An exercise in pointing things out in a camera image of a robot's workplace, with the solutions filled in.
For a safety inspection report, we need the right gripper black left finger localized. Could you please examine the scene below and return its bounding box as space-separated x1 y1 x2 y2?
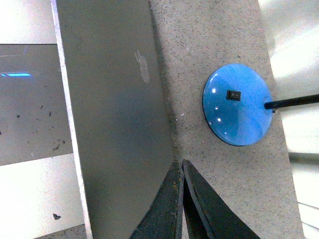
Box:
130 160 184 239

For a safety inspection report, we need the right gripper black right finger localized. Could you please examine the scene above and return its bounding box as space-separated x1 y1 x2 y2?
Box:
182 160 259 239

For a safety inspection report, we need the grey laptop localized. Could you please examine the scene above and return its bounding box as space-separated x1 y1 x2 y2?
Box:
51 0 174 239

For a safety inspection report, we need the blue desk lamp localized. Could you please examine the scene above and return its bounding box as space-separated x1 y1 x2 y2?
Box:
202 63 319 146

